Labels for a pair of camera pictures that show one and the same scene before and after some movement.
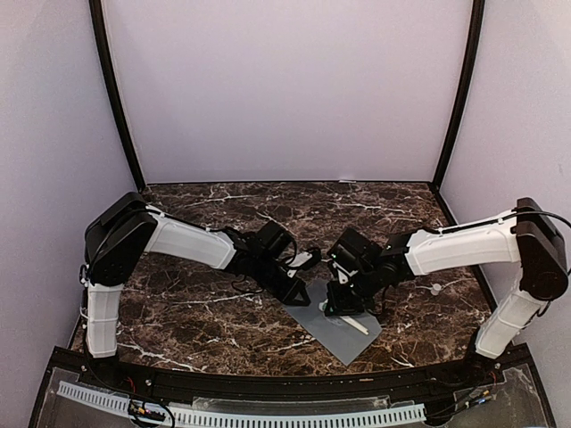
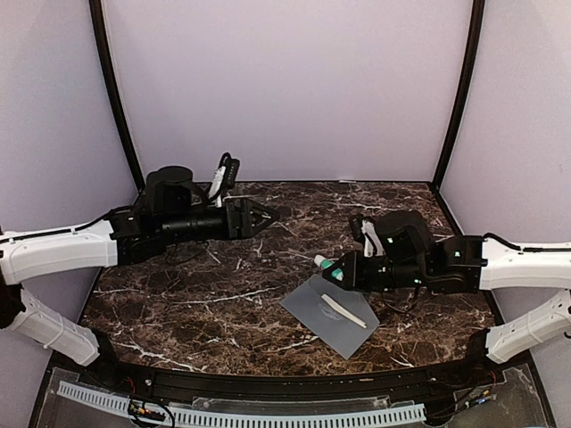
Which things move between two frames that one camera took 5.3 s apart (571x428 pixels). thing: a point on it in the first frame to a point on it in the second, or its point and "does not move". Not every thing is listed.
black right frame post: (476, 18) does not move
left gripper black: (286, 296) to (246, 215)
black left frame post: (97, 24) does not move
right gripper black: (341, 307) to (353, 280)
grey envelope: (338, 335) does not move
